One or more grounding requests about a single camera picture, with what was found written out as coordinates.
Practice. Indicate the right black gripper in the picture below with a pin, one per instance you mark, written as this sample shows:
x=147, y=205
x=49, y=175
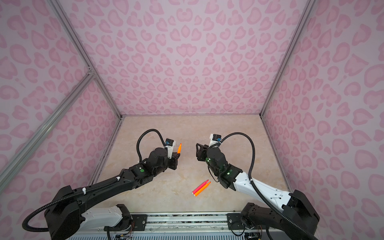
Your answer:
x=202, y=151

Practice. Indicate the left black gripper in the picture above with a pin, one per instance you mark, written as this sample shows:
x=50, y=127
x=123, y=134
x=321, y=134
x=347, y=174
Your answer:
x=174, y=159

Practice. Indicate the orange marker pen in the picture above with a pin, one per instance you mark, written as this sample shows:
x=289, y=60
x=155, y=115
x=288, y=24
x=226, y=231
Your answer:
x=203, y=188
x=179, y=148

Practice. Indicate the pink marker pen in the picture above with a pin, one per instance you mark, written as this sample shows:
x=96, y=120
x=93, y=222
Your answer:
x=199, y=187

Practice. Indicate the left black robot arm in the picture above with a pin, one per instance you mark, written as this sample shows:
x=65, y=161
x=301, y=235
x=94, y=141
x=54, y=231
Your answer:
x=71, y=207

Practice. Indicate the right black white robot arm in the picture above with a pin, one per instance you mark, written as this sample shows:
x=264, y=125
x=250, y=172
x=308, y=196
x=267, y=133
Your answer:
x=291, y=213

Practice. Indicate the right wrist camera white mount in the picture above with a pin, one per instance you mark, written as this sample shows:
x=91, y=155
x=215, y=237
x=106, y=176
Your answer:
x=215, y=139

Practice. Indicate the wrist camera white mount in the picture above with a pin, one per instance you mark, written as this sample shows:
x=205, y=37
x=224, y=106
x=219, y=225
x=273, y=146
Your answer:
x=215, y=139
x=169, y=146

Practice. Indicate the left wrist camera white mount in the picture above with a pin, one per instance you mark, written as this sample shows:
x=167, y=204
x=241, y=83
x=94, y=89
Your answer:
x=169, y=146

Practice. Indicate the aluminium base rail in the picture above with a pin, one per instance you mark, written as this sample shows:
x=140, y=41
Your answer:
x=185, y=226

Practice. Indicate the aluminium frame corner post left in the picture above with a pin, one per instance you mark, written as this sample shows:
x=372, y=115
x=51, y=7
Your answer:
x=80, y=48

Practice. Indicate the aluminium frame corner post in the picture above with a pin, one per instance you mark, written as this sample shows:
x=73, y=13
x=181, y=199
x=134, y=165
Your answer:
x=80, y=48
x=303, y=22

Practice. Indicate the aluminium frame strut left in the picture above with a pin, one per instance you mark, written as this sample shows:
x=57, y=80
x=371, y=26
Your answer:
x=21, y=157

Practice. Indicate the aluminium frame corner post right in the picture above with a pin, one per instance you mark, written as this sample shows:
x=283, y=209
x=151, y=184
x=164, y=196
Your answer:
x=303, y=22

